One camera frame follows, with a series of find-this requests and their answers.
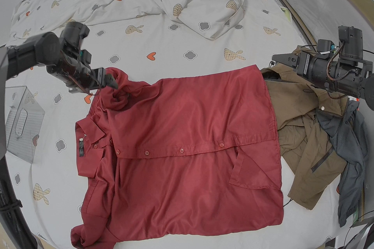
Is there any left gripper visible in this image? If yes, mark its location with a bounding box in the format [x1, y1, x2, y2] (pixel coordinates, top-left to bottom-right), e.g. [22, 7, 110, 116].
[56, 61, 106, 94]

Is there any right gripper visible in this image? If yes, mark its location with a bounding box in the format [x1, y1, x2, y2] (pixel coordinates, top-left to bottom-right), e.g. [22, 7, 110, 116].
[297, 52, 336, 88]

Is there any red shirt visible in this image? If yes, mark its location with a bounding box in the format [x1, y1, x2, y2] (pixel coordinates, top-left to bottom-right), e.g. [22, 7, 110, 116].
[70, 65, 284, 249]

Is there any khaki jacket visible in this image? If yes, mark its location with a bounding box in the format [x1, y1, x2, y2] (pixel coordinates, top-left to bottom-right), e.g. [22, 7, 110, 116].
[260, 45, 361, 210]

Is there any clear plastic box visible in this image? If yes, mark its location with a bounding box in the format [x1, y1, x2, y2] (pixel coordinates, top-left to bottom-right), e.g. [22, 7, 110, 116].
[4, 85, 46, 165]

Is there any white printed quilt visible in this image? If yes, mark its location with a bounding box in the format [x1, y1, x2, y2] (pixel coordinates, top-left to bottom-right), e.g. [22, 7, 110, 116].
[10, 0, 247, 39]

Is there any dark grey garment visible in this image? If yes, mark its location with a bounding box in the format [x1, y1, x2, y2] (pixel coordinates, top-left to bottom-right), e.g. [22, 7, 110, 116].
[317, 97, 369, 228]

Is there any bed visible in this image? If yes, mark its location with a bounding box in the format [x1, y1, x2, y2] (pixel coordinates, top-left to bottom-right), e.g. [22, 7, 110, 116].
[0, 0, 374, 249]

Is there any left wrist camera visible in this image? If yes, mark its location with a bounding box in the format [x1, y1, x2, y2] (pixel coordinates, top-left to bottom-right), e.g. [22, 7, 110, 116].
[78, 49, 92, 67]

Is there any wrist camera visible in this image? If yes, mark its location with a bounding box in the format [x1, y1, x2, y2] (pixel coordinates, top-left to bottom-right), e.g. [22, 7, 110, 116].
[78, 49, 92, 67]
[317, 39, 334, 57]

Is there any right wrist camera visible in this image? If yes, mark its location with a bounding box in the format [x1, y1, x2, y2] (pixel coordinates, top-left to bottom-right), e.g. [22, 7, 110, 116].
[317, 39, 334, 57]

